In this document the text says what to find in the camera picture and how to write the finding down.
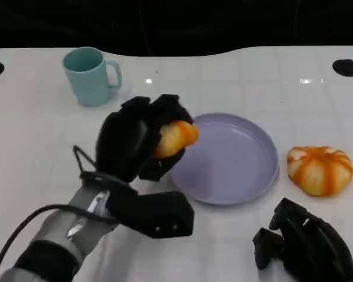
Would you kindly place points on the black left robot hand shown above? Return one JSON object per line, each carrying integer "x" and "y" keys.
{"x": 120, "y": 144}

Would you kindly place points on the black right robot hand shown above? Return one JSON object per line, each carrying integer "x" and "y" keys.
{"x": 311, "y": 249}

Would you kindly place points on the orange white toy bread roll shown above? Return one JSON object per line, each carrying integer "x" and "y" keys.
{"x": 176, "y": 136}
{"x": 319, "y": 171}

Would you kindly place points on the pale green mug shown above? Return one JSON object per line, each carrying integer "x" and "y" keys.
{"x": 88, "y": 82}

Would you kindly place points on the lilac plate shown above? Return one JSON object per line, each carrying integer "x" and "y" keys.
{"x": 232, "y": 164}

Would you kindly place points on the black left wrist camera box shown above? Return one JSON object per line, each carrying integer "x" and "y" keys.
{"x": 159, "y": 211}

